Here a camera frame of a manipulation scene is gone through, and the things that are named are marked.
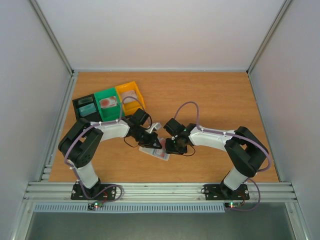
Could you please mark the card in yellow bin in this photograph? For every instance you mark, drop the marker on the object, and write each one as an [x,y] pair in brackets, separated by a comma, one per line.
[129,96]

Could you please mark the yellow plastic bin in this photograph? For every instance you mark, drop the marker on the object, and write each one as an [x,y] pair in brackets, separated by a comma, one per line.
[130,108]

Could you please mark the aluminium front rail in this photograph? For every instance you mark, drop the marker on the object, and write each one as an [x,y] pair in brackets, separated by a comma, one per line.
[269,192]

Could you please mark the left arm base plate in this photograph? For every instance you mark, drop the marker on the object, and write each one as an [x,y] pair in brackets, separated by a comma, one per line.
[99,192]

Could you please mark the teal card in black bin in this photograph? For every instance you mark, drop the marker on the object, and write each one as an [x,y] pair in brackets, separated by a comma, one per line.
[87,110]

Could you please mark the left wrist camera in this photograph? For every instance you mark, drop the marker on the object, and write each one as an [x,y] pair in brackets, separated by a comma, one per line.
[154,127]

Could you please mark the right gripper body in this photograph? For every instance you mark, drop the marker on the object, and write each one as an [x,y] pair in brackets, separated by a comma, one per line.
[173,146]

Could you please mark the red card in green bin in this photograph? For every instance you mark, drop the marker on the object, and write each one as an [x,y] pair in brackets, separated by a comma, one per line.
[108,102]

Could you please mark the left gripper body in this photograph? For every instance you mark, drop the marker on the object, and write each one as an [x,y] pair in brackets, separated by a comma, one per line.
[144,140]

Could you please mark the black plastic bin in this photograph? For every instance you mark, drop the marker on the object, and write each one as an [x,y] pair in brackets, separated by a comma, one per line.
[78,102]

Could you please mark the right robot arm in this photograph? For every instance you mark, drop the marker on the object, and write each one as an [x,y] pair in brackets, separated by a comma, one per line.
[245,151]

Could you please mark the green plastic bin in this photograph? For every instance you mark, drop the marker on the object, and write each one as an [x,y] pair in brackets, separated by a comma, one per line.
[108,114]

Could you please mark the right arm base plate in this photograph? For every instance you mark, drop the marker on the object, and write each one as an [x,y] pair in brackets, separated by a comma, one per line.
[215,192]

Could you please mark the grey slotted cable duct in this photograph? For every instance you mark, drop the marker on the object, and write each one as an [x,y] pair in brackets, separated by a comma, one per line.
[129,208]

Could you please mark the beige card holder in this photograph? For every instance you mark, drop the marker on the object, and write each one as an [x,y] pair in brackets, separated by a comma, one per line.
[157,153]

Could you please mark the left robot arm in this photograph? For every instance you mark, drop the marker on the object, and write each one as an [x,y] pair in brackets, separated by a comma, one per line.
[80,143]

